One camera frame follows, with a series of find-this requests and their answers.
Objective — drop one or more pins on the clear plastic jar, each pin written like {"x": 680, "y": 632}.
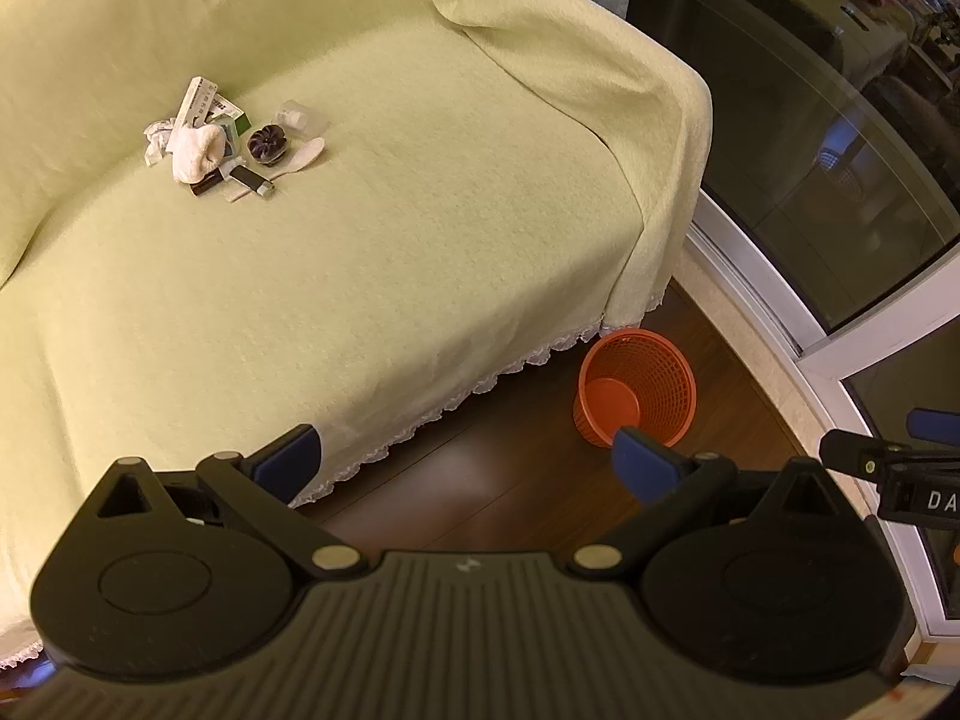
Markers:
{"x": 316, "y": 120}

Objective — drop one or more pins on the black lighter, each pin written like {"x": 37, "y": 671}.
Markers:
{"x": 251, "y": 180}

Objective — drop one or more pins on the white paper scrap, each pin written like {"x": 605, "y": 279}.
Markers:
{"x": 236, "y": 196}

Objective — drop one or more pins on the dark hair scrunchie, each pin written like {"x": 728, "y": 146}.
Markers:
{"x": 266, "y": 144}

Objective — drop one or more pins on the white tissue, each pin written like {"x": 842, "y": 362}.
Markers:
{"x": 159, "y": 136}

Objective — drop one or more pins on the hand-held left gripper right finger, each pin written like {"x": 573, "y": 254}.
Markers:
{"x": 637, "y": 465}

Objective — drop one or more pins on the light green sofa cover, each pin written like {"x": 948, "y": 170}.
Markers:
{"x": 375, "y": 240}

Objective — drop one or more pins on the orange plastic mesh basket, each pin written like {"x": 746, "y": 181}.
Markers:
{"x": 600, "y": 405}

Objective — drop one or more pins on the glass sliding door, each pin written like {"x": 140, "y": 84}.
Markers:
{"x": 787, "y": 127}

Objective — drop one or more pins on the long white medicine box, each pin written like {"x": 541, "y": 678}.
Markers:
{"x": 196, "y": 99}

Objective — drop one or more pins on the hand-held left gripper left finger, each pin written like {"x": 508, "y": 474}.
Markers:
{"x": 289, "y": 459}

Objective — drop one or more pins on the dark brown small tube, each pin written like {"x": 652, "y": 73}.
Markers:
{"x": 206, "y": 185}

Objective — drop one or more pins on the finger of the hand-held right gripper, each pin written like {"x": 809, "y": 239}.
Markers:
{"x": 851, "y": 451}
{"x": 934, "y": 422}

